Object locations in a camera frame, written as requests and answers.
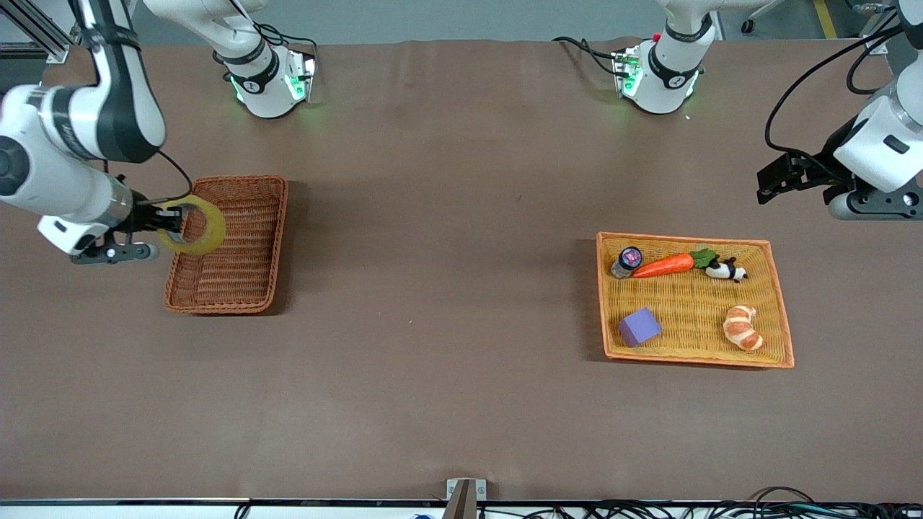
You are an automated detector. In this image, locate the aluminium frame profile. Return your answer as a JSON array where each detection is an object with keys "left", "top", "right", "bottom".
[
  {"left": 851, "top": 0, "right": 902, "bottom": 56},
  {"left": 0, "top": 0, "right": 76, "bottom": 64}
]

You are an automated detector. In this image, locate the black left base cable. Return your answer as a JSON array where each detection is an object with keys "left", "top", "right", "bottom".
[{"left": 552, "top": 36, "right": 622, "bottom": 76}]

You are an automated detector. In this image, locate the metal table edge bracket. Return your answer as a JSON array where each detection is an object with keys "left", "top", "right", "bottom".
[{"left": 446, "top": 478, "right": 487, "bottom": 519}]

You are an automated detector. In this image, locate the black white panda toy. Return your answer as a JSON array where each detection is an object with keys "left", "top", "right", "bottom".
[{"left": 705, "top": 257, "right": 748, "bottom": 283}]

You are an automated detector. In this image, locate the base connector board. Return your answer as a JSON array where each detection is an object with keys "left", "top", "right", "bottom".
[
  {"left": 286, "top": 54, "right": 317, "bottom": 103},
  {"left": 612, "top": 47, "right": 644, "bottom": 98}
]

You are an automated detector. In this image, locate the right base connector board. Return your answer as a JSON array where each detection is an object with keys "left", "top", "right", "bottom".
[{"left": 286, "top": 54, "right": 317, "bottom": 103}]

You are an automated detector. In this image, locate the black cable bundle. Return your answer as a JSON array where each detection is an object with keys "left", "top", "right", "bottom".
[{"left": 476, "top": 487, "right": 923, "bottom": 519}]

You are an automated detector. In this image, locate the orange flat wicker basket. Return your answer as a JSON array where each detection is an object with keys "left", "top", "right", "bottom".
[{"left": 596, "top": 231, "right": 795, "bottom": 369}]

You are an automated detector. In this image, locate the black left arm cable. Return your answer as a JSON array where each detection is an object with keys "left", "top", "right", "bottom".
[{"left": 764, "top": 25, "right": 909, "bottom": 156}]

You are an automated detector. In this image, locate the yellowish clear tape roll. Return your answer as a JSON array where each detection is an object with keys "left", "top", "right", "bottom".
[{"left": 157, "top": 195, "right": 226, "bottom": 256}]

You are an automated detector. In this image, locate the office chair caster leg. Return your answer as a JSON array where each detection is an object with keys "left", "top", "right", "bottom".
[{"left": 741, "top": 0, "right": 787, "bottom": 35}]

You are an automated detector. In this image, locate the left base connector board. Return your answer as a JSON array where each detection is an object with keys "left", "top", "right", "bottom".
[{"left": 612, "top": 47, "right": 644, "bottom": 98}]

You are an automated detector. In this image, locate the brown deep wicker basket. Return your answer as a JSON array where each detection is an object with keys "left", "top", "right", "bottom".
[{"left": 164, "top": 175, "right": 289, "bottom": 316}]

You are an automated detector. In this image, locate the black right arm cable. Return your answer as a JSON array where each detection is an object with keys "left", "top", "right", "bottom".
[{"left": 108, "top": 148, "right": 194, "bottom": 204}]

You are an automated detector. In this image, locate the toy croissant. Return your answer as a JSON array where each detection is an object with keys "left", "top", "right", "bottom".
[{"left": 723, "top": 305, "right": 765, "bottom": 352}]

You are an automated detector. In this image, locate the black base cable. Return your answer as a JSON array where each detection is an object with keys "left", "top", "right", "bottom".
[
  {"left": 216, "top": 0, "right": 319, "bottom": 73},
  {"left": 552, "top": 36, "right": 622, "bottom": 76}
]

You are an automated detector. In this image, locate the small jar purple lid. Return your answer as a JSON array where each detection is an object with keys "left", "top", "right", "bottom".
[{"left": 611, "top": 247, "right": 643, "bottom": 279}]

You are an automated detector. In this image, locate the brown table cover sheet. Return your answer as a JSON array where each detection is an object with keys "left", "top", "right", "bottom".
[{"left": 0, "top": 37, "right": 923, "bottom": 503}]

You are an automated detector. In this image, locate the black right base cable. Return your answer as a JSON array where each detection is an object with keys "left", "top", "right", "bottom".
[{"left": 216, "top": 0, "right": 319, "bottom": 73}]

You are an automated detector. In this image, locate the orange toy carrot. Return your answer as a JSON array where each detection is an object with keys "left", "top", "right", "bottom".
[{"left": 632, "top": 249, "right": 720, "bottom": 279}]

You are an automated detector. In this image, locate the purple cube block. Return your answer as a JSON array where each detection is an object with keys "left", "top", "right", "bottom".
[{"left": 617, "top": 307, "right": 663, "bottom": 348}]

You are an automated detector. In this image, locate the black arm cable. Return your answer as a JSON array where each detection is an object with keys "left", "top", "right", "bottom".
[
  {"left": 108, "top": 148, "right": 194, "bottom": 204},
  {"left": 764, "top": 25, "right": 909, "bottom": 156}
]

